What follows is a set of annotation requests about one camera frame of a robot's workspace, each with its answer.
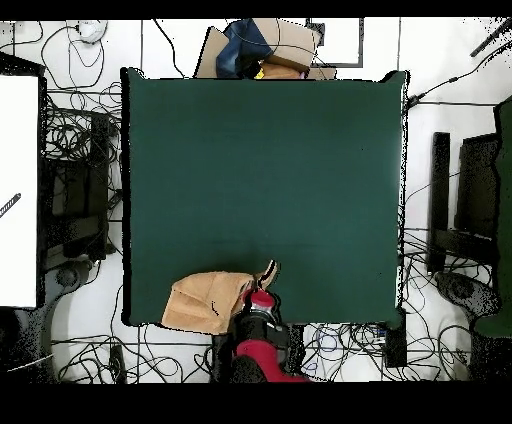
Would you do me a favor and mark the black square frame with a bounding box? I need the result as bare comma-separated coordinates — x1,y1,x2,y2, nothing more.
305,17,365,68

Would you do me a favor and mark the brown cardboard box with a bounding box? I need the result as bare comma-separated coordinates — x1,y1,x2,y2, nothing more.
193,17,338,80

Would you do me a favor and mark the thin black rod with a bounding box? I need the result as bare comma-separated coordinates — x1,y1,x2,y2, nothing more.
469,17,512,58

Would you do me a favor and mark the black equipment rack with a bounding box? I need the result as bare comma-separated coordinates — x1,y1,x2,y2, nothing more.
42,111,115,261

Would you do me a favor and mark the tan terry towel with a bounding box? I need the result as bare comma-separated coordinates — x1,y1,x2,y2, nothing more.
160,259,280,336

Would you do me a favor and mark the white flat panel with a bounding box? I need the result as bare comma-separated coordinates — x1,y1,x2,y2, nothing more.
0,74,40,309

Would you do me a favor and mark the black cable with connector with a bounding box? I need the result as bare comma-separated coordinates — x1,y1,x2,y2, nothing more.
406,39,512,108

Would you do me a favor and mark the striped black rod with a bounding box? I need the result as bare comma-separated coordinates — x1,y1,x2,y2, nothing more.
0,192,22,219

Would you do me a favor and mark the dark blue garment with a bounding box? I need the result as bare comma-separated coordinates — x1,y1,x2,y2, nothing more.
215,18,274,79

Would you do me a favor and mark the dark green table cloth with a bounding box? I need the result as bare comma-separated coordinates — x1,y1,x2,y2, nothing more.
120,66,410,329

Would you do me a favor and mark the black power strip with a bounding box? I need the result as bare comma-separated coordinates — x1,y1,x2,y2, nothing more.
108,344,128,384

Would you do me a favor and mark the black upright bar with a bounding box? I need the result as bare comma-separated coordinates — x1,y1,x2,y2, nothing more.
426,131,452,274

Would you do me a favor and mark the grey stand foot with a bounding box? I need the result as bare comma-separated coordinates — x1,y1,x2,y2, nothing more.
434,270,501,321
45,258,95,309

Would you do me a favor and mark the person's foot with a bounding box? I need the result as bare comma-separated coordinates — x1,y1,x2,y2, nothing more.
76,19,109,45

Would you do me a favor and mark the black chair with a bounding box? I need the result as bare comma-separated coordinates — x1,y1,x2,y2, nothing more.
454,133,501,241

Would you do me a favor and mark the orange garment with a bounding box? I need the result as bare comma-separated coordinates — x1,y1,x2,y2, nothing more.
253,62,311,80

